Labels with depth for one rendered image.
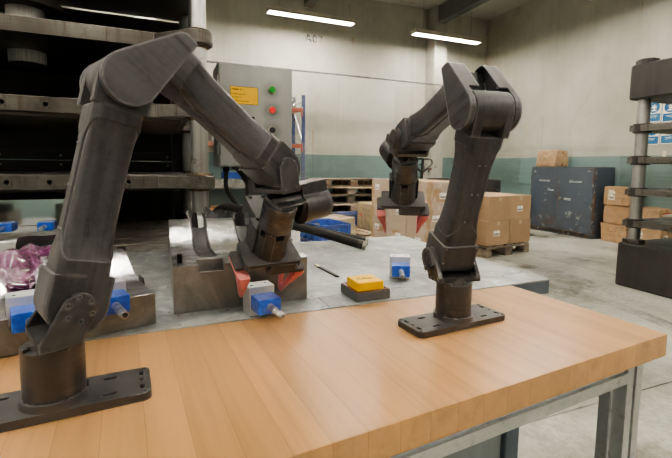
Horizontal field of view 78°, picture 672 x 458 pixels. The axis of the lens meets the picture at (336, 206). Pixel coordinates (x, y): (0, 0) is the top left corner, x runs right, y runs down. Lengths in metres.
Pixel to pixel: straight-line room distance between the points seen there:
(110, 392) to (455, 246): 0.55
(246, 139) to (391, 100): 8.16
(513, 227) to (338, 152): 3.83
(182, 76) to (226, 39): 7.33
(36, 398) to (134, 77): 0.37
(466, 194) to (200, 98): 0.43
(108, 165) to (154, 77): 0.12
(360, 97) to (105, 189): 7.99
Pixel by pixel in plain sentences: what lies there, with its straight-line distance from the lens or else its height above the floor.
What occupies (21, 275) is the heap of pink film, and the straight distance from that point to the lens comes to 0.90.
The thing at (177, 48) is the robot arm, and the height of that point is 1.22.
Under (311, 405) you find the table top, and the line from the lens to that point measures 0.54.
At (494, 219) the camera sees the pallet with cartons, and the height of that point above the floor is 0.46.
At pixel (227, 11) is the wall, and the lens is 8.05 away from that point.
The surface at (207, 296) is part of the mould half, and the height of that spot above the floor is 0.83.
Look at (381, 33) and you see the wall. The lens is 8.91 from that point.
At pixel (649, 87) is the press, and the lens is 4.64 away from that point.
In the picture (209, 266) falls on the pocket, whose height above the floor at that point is 0.87.
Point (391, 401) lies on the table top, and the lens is 0.55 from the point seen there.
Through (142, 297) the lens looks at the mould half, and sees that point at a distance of 0.79.
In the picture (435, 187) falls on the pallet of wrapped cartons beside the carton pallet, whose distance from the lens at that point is 4.63.
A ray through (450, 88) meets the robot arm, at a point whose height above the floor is 1.20.
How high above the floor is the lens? 1.08
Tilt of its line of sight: 5 degrees down
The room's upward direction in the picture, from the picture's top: 1 degrees clockwise
